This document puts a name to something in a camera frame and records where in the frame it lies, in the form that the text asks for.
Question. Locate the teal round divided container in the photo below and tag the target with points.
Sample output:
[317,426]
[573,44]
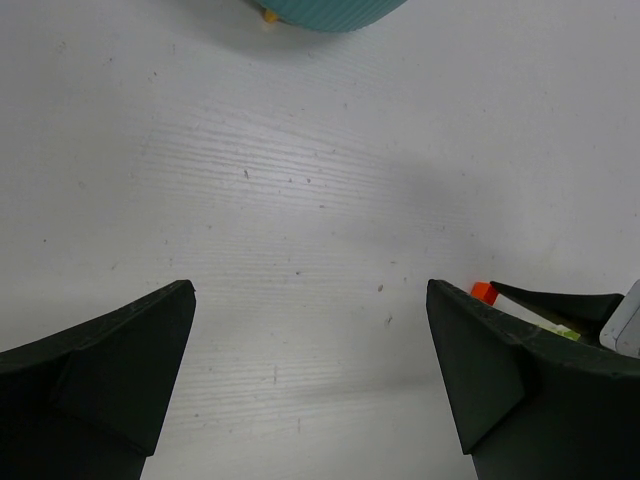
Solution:
[330,16]

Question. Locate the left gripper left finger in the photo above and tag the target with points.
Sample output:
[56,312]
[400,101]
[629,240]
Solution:
[89,402]

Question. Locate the small orange lego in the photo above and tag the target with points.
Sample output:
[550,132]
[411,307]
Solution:
[484,292]

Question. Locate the light green lego brick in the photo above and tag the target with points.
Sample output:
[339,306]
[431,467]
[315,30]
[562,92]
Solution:
[562,331]

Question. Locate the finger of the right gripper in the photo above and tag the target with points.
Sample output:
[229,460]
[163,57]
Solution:
[574,307]

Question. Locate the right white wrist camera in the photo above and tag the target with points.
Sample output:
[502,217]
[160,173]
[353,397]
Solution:
[621,333]

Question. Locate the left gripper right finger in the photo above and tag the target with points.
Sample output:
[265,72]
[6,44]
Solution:
[529,404]

